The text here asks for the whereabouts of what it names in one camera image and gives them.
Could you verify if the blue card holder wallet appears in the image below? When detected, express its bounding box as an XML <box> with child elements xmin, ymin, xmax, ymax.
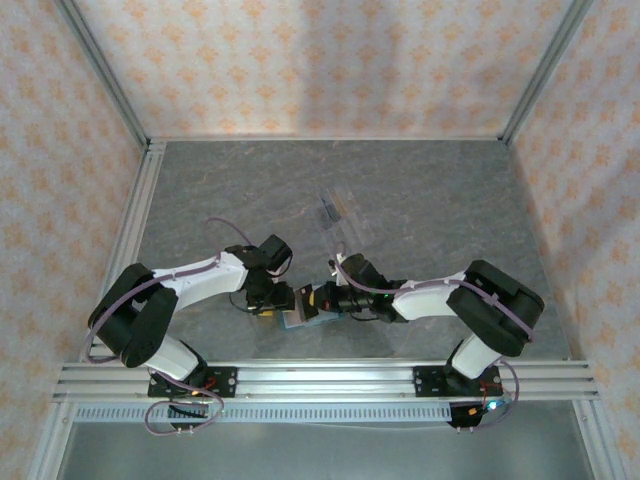
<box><xmin>278</xmin><ymin>298</ymin><xmax>346</xmax><ymax>333</ymax></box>

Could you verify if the clear acrylic card stand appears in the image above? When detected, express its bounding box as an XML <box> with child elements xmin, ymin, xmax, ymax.
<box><xmin>313</xmin><ymin>183</ymin><xmax>375</xmax><ymax>254</ymax></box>

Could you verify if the black base controller board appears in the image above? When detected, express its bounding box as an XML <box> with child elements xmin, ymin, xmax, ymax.
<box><xmin>448</xmin><ymin>397</ymin><xmax>511</xmax><ymax>432</ymax></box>
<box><xmin>167</xmin><ymin>399</ymin><xmax>211</xmax><ymax>432</ymax></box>

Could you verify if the grey sheet metal panel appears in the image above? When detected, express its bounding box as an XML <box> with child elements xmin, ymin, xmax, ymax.
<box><xmin>59</xmin><ymin>422</ymin><xmax>596</xmax><ymax>480</ymax></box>

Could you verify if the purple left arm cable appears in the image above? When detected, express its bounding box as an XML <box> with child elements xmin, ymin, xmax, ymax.
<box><xmin>83</xmin><ymin>218</ymin><xmax>261</xmax><ymax>437</ymax></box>

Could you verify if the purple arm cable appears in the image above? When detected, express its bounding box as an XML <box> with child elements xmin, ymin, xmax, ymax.
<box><xmin>83</xmin><ymin>218</ymin><xmax>261</xmax><ymax>437</ymax></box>
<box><xmin>333</xmin><ymin>243</ymin><xmax>535</xmax><ymax>435</ymax></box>

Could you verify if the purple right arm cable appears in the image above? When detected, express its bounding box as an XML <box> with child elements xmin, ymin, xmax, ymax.
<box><xmin>333</xmin><ymin>243</ymin><xmax>535</xmax><ymax>435</ymax></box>

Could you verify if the wide aluminium frame rail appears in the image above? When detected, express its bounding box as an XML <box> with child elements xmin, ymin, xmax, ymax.
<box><xmin>52</xmin><ymin>359</ymin><xmax>600</xmax><ymax>402</ymax></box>

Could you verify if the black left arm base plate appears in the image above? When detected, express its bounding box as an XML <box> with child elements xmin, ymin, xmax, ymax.
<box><xmin>147</xmin><ymin>366</ymin><xmax>239</xmax><ymax>400</ymax></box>

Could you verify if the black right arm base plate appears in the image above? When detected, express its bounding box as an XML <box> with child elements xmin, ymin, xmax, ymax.
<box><xmin>412</xmin><ymin>363</ymin><xmax>503</xmax><ymax>400</ymax></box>

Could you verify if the slotted grey cable duct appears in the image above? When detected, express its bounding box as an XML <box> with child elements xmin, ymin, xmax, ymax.
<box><xmin>74</xmin><ymin>404</ymin><xmax>454</xmax><ymax>425</ymax></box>

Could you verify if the aluminium side frame rail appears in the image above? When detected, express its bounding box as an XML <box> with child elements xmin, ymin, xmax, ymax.
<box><xmin>79</xmin><ymin>139</ymin><xmax>167</xmax><ymax>362</ymax></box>

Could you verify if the thin aluminium table edge rail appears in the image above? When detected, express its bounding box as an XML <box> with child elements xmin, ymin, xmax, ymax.
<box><xmin>149</xmin><ymin>132</ymin><xmax>507</xmax><ymax>143</ymax></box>

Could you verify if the aluminium frame leg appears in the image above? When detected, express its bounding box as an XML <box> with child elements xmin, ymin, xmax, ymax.
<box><xmin>572</xmin><ymin>398</ymin><xmax>619</xmax><ymax>480</ymax></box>
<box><xmin>27</xmin><ymin>399</ymin><xmax>76</xmax><ymax>480</ymax></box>

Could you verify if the aluminium frame post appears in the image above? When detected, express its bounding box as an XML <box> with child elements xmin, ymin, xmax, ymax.
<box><xmin>499</xmin><ymin>0</ymin><xmax>596</xmax><ymax>146</ymax></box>
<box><xmin>53</xmin><ymin>0</ymin><xmax>152</xmax><ymax>147</ymax></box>

